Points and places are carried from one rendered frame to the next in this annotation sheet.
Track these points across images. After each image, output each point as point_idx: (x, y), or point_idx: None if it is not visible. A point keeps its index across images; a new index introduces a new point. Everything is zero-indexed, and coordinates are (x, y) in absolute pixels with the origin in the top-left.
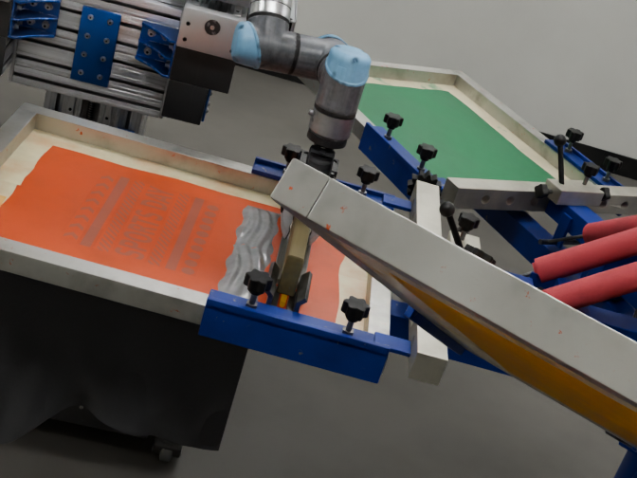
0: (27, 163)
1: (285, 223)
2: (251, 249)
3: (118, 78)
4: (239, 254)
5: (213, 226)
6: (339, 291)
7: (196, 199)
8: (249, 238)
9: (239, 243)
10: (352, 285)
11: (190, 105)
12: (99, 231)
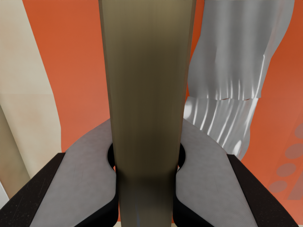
0: None
1: (195, 132)
2: (227, 92)
3: None
4: (259, 55)
5: (287, 140)
6: (27, 20)
7: (300, 195)
8: (231, 125)
9: (250, 105)
10: (14, 61)
11: None
12: None
